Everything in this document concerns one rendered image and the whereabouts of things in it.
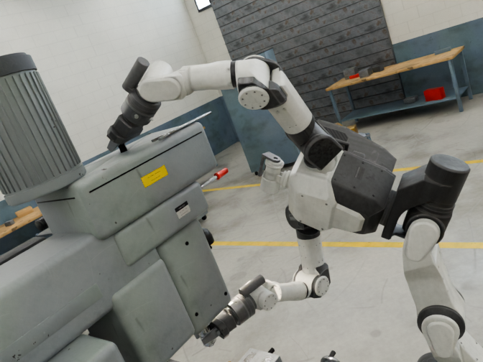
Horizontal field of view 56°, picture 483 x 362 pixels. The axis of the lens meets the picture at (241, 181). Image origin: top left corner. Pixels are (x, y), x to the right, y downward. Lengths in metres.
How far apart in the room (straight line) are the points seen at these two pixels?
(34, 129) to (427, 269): 1.17
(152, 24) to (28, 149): 9.40
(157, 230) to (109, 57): 8.38
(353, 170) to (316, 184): 0.13
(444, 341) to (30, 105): 1.38
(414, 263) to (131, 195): 0.87
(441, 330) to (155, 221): 0.95
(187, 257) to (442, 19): 7.63
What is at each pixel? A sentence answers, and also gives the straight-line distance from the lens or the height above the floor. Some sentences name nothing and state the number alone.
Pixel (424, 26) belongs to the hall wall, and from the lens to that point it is 8.69.
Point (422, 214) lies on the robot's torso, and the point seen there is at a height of 1.42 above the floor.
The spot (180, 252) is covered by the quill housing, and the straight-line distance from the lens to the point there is 1.34.
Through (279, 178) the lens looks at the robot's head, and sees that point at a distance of 1.52.
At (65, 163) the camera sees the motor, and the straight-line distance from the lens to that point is 1.16.
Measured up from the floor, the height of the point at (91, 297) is 1.63.
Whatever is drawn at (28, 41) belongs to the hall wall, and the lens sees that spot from 8.83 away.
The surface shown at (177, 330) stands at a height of 1.40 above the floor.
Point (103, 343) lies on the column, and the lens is 1.10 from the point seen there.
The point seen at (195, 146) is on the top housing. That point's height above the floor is 1.82.
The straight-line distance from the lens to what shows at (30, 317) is 1.12.
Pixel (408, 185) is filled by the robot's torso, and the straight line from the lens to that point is 1.40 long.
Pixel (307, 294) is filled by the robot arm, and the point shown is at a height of 1.13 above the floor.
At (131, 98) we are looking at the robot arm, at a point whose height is 2.02.
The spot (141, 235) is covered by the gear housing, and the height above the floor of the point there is 1.69.
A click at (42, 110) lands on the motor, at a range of 1.16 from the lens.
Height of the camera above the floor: 2.04
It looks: 15 degrees down
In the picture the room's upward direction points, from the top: 21 degrees counter-clockwise
